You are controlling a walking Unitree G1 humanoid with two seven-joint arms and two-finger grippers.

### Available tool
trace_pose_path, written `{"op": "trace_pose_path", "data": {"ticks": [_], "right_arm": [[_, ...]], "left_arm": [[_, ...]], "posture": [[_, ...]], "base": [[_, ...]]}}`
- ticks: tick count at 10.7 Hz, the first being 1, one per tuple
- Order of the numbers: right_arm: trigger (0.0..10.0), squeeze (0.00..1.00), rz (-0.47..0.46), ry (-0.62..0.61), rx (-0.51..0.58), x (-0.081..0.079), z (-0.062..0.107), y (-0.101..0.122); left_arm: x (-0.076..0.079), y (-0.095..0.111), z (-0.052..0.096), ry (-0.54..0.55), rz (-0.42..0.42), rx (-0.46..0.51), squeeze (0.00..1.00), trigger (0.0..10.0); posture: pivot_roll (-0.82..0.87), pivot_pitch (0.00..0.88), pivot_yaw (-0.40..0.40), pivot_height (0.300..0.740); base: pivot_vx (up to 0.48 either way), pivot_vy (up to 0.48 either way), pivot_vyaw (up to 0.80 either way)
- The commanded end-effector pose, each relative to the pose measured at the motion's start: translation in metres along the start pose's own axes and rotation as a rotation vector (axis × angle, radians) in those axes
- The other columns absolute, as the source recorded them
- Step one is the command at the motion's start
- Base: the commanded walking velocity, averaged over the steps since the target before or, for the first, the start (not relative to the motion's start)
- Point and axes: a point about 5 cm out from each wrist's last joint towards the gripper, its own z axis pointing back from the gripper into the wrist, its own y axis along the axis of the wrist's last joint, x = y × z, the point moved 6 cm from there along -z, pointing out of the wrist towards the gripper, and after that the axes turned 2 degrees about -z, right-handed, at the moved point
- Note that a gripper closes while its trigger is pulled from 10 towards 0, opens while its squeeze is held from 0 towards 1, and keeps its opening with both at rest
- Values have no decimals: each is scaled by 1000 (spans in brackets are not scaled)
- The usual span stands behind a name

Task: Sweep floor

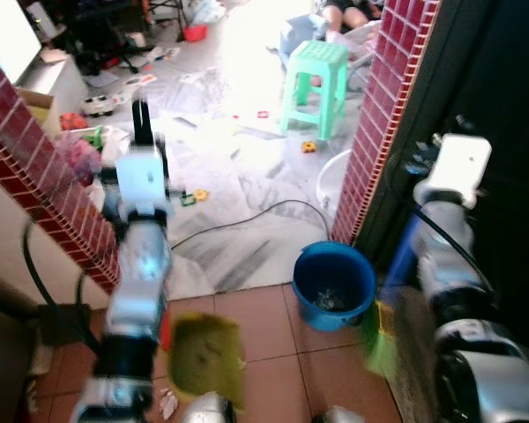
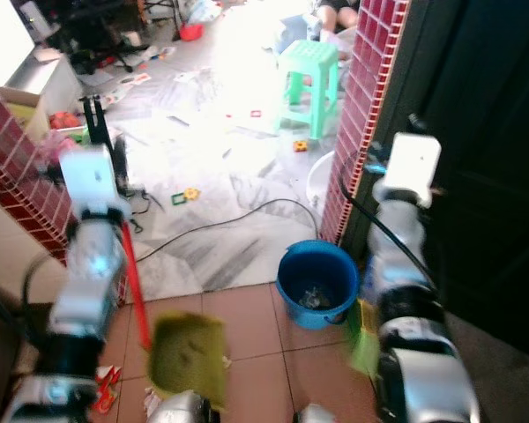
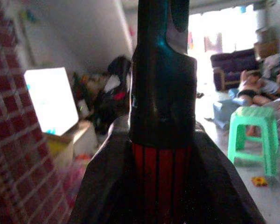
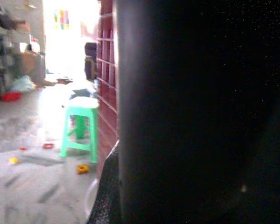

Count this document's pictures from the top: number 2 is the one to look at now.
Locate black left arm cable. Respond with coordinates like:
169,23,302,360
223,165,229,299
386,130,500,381
20,254,71,323

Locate green plastic stool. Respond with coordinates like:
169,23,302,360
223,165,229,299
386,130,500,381
276,40,340,142

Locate red scrap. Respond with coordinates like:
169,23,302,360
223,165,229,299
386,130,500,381
93,366,123,415

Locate sitting person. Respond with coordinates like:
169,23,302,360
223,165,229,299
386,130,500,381
316,0,361,34

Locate green and yellow toy pieces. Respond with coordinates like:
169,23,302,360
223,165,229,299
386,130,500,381
169,187,202,206

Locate red bowl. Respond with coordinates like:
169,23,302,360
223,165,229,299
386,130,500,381
179,22,205,42

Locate olive dustpan with red handle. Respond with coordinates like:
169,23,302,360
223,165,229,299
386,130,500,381
119,220,230,411

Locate blue-handled broom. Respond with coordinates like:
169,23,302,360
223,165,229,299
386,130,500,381
344,264,384,380

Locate white low cabinet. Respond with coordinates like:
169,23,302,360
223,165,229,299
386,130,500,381
4,48,76,115

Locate white plastic basin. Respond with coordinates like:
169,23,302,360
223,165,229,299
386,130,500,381
307,150,336,212

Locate red toy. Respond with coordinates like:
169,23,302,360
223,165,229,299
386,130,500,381
51,110,80,130

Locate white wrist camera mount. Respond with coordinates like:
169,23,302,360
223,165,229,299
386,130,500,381
379,132,442,208
60,145,129,221

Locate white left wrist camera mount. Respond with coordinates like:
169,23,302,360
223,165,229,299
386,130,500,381
60,145,129,221

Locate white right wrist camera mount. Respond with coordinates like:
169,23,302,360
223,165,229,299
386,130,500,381
379,132,442,208

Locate black floor cable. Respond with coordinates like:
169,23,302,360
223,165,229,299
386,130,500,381
137,198,320,261

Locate blue plastic bucket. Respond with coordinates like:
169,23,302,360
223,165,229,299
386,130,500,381
276,240,361,331

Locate white paper scrap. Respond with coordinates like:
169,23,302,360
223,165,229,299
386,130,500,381
141,388,161,417

